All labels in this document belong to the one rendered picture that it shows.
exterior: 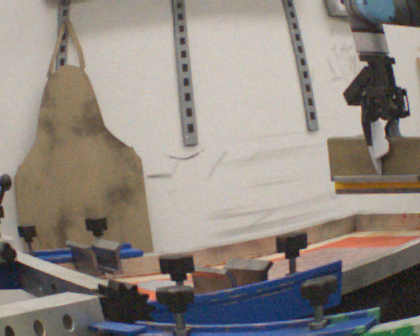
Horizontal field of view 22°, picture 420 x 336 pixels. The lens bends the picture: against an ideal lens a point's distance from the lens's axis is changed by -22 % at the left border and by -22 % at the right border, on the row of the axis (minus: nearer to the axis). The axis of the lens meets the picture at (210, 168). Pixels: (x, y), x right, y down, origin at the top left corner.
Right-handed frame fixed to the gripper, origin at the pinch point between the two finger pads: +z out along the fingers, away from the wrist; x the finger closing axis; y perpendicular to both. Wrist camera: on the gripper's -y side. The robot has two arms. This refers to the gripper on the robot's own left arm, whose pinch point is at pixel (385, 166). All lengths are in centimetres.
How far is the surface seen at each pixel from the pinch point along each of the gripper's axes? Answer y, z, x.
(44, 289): 16, 8, -73
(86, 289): 33, 6, -73
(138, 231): -194, 25, 51
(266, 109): -200, -7, 106
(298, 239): 29, 4, -41
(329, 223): -25.6, 10.7, 3.6
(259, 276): 24, 9, -44
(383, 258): 29.0, 10.9, -24.4
